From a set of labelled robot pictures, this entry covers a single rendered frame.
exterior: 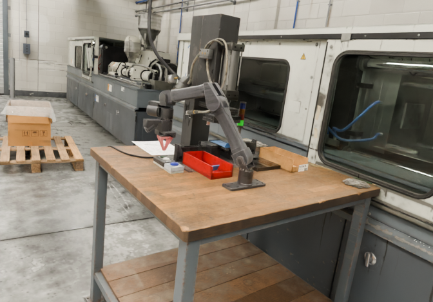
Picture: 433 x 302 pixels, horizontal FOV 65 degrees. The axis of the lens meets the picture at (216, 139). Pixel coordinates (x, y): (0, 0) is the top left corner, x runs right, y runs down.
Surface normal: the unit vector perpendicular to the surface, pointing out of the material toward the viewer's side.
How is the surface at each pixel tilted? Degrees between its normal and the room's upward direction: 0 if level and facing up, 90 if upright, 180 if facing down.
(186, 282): 90
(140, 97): 90
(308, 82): 90
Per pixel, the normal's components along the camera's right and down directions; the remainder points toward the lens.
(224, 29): 0.58, 0.24
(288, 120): -0.84, 0.02
